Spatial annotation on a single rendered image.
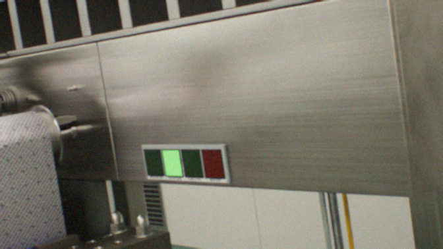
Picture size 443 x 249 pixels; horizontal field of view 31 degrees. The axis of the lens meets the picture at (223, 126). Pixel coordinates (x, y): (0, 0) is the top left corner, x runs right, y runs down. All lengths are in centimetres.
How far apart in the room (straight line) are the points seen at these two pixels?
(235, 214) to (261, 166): 371
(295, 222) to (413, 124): 356
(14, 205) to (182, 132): 41
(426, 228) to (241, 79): 40
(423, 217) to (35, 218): 80
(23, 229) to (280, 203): 317
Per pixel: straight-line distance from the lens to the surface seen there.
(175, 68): 149
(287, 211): 472
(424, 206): 137
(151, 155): 158
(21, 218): 170
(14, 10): 199
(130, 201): 200
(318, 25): 123
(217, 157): 143
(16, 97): 201
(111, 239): 169
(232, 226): 512
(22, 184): 170
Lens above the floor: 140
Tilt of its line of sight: 6 degrees down
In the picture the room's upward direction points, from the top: 8 degrees counter-clockwise
